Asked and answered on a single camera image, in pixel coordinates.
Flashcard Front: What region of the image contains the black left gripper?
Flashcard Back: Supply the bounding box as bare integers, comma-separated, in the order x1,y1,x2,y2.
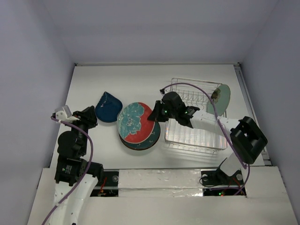
66,105,98,154

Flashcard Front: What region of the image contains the dark blue teardrop plate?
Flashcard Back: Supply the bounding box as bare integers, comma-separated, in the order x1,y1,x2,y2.
95,91,123,123

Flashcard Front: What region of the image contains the dark teal floral plate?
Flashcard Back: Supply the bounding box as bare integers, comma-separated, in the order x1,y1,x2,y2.
119,122,161,150

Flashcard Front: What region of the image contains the red and teal glazed plate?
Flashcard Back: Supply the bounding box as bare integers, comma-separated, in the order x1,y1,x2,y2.
117,102,155,144

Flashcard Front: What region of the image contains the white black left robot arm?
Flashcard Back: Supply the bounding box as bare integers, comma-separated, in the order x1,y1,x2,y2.
42,105,104,225

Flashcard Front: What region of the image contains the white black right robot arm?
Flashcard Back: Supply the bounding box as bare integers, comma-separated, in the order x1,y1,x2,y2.
148,92,268,186

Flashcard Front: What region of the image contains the green plate with white rim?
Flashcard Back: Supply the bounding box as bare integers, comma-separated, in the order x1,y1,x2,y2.
210,84,231,116

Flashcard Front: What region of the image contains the silver foil covered bar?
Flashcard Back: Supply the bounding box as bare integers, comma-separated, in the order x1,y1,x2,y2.
118,169,203,197

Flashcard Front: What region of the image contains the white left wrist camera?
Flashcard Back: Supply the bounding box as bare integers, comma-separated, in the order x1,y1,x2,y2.
52,105,80,123

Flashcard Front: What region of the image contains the chrome wire dish rack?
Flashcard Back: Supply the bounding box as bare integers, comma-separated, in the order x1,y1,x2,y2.
165,77,229,152

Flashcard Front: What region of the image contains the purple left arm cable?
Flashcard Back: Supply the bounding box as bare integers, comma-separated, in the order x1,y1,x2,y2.
42,117,95,225

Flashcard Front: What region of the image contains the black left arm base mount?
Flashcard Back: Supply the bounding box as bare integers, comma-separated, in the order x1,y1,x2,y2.
90,170,119,197

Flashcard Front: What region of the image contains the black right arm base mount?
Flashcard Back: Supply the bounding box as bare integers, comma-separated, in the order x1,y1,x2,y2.
199,170,233,188

